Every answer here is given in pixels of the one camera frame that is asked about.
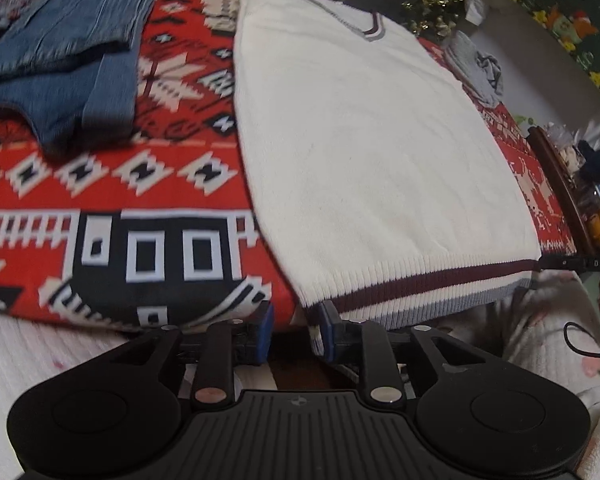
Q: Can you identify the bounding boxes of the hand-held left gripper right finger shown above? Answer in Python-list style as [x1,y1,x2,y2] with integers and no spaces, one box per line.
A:
[312,300,485,407]

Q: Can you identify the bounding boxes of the black cable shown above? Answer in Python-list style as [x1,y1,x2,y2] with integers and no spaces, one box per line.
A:
[564,322,600,361]

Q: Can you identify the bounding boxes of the wooden side table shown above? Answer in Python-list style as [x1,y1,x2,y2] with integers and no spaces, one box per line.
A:
[527,125,600,256]

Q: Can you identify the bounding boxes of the white quilt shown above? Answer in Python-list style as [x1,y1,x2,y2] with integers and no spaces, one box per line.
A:
[0,267,600,480]

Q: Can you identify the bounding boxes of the white paper bag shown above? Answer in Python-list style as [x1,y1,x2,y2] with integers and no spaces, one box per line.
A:
[462,0,487,26]

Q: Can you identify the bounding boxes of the white knit sweater vest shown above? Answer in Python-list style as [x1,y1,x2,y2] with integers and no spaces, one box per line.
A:
[232,0,542,331]

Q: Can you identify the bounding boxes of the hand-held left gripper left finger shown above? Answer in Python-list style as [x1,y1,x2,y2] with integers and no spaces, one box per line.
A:
[107,300,276,411]

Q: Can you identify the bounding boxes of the red patterned blanket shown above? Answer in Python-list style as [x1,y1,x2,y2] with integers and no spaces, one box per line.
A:
[0,0,578,333]

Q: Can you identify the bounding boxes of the blue denim jeans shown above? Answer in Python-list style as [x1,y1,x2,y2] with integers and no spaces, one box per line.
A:
[0,0,160,153]

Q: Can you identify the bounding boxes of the grey garment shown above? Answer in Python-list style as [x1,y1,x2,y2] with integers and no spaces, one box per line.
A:
[442,30,506,108]

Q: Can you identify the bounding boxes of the small tinsel Christmas tree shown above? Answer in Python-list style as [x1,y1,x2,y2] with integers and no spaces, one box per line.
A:
[400,0,468,38]

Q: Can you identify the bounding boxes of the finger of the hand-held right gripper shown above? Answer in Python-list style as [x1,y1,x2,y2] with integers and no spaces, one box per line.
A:
[539,255,583,274]

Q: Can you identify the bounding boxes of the green Christmas banner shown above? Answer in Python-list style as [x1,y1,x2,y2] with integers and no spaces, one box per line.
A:
[472,0,600,121]

